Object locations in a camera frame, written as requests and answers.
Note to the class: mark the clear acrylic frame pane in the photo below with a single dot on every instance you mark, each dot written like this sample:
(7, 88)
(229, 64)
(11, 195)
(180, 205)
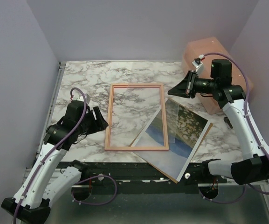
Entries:
(172, 110)

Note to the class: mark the landscape photo print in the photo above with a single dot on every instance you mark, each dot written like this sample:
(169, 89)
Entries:
(185, 116)

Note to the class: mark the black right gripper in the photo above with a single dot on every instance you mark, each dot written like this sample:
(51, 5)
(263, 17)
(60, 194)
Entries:
(186, 87)

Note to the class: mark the brown cardboard backing board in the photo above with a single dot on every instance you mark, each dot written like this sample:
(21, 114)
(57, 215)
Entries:
(173, 162)

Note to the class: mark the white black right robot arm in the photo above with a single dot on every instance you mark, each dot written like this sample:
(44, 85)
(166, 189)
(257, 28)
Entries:
(231, 99)

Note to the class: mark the translucent pink plastic box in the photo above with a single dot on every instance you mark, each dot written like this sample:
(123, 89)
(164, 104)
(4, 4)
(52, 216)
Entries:
(201, 47)

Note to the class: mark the black metal table clamp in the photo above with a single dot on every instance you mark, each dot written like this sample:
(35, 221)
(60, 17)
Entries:
(228, 123)

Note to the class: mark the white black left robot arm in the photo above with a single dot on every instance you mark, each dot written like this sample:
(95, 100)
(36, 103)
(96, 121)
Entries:
(33, 201)

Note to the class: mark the pink wooden picture frame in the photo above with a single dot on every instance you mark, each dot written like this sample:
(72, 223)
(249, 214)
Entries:
(136, 118)

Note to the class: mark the aluminium front rail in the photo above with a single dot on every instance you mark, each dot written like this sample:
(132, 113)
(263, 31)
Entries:
(58, 172)

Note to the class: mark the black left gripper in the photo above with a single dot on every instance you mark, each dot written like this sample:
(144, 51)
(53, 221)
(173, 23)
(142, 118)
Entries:
(99, 124)

